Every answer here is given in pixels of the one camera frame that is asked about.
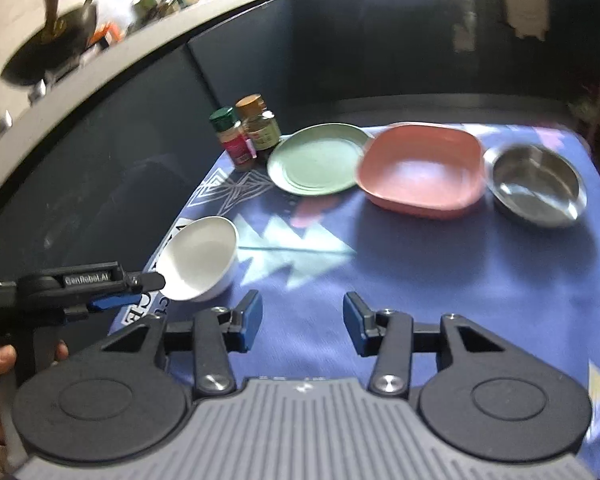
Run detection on blue printed tablecloth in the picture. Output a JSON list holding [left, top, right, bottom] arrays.
[[107, 122, 600, 480]]

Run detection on black wok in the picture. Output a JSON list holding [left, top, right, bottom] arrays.
[[0, 0, 112, 89]]

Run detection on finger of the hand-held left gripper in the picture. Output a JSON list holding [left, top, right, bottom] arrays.
[[62, 292, 131, 322], [121, 270, 167, 295]]

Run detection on pink square bowl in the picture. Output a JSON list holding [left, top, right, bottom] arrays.
[[355, 122, 486, 220]]

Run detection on green round plate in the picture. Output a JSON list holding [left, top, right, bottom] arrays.
[[267, 123, 371, 196]]

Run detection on dark kitchen cabinets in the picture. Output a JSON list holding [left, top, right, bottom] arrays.
[[0, 0, 600, 281]]

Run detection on dark lid spice jar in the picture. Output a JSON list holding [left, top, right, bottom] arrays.
[[247, 110, 283, 152]]

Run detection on orange packet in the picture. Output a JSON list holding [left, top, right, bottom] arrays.
[[91, 24, 127, 45]]

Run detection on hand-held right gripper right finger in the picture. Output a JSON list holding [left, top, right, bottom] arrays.
[[343, 291, 511, 397]]

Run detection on green lid spice jar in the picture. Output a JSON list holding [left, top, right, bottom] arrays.
[[209, 105, 257, 171]]

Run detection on beige paper sheet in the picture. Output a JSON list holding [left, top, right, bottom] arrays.
[[497, 0, 551, 41]]

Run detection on grey kitchen countertop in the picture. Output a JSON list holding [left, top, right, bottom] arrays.
[[0, 0, 600, 181]]

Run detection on stainless steel bowl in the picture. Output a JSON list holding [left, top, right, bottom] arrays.
[[482, 143, 589, 229]]

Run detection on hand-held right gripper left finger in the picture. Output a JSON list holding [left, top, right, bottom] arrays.
[[97, 289, 264, 397]]

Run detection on white bowl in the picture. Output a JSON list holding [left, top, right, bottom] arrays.
[[157, 215, 240, 303]]

